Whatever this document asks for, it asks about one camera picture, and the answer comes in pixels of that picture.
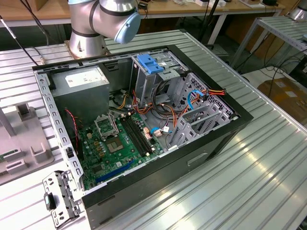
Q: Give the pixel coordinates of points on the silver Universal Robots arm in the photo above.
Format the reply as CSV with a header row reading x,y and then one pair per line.
x,y
84,24

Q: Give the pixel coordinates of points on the grey metal disk bay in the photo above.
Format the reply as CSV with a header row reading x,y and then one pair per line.
x,y
187,134

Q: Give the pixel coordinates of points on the black RAM slot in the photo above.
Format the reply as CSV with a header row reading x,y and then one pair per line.
x,y
141,134
134,136

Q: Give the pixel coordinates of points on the grey optical drive cage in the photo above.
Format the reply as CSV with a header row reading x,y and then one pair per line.
x,y
144,83

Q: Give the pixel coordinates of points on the green motherboard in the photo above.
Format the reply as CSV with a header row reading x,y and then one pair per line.
x,y
130,146

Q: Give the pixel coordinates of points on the CPU socket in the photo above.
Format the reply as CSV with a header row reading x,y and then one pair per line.
x,y
114,145

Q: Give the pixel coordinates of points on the blue plastic drive latch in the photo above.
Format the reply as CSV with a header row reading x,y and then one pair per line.
x,y
148,64

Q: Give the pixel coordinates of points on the black open PC case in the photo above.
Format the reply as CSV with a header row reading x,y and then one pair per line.
x,y
156,182

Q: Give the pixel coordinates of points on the blue expansion slot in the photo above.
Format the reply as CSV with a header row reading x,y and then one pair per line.
x,y
115,172

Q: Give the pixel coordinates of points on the grey power supply unit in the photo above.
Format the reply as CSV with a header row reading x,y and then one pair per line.
x,y
81,100

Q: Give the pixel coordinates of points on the black case fan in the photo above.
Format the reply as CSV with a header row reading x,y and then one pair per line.
x,y
72,134

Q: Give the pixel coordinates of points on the long wooden desk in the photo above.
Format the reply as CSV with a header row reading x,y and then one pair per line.
x,y
192,8

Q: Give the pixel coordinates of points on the black tripod stand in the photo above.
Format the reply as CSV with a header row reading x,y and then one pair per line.
x,y
211,14

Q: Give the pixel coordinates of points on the small white box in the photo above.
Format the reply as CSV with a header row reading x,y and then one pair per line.
x,y
201,3

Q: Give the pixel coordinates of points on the grey parts rack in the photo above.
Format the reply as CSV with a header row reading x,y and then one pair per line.
x,y
24,134

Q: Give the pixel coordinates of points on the brown boxes under table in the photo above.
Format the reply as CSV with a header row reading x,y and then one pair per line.
x,y
266,45

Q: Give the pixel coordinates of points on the black plastic latch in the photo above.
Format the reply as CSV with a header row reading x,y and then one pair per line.
x,y
50,201

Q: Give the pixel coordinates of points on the large labelled cardboard box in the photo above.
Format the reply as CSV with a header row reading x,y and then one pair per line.
x,y
287,95

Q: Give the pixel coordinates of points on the green RAM stick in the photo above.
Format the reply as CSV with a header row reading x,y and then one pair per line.
x,y
2,157

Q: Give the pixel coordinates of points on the silver metal cylinder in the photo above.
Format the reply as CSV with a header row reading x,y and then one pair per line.
x,y
299,13

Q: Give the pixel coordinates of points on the square brown base plate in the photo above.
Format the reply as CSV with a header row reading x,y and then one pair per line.
x,y
106,51

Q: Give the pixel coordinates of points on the metal expansion bracket retainer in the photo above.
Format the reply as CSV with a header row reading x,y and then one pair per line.
x,y
64,191

